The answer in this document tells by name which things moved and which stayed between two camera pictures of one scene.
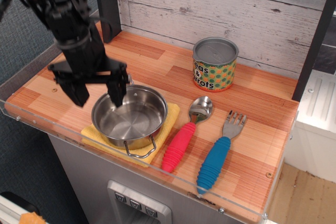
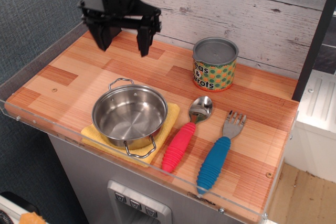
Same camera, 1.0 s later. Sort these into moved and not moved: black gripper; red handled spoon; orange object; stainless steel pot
Moved: black gripper
Not moved: stainless steel pot; red handled spoon; orange object
